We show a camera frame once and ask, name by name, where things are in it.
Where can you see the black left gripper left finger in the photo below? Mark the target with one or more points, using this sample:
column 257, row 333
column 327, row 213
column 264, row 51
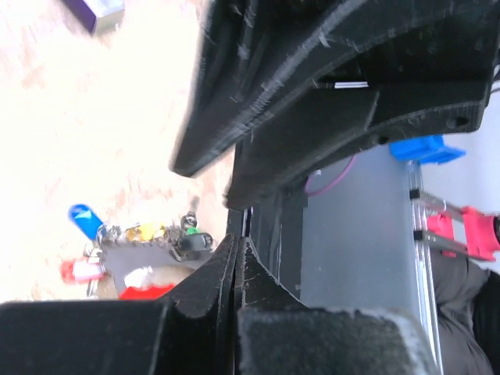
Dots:
column 186, row 331

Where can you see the red clamp on rail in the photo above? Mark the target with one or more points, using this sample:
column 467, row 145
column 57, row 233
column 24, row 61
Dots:
column 481, row 231

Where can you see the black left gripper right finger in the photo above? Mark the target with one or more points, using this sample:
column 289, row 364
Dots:
column 277, row 334

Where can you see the key bunch with red carabiner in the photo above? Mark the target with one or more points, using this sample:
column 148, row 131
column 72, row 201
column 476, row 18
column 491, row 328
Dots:
column 129, row 255

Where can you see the blue plastic bin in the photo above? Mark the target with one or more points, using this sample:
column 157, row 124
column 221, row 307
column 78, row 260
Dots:
column 425, row 150

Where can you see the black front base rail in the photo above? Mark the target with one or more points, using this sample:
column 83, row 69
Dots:
column 269, row 263

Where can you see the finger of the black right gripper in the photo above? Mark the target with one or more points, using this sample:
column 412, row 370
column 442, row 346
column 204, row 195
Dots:
column 372, row 72
column 256, row 57

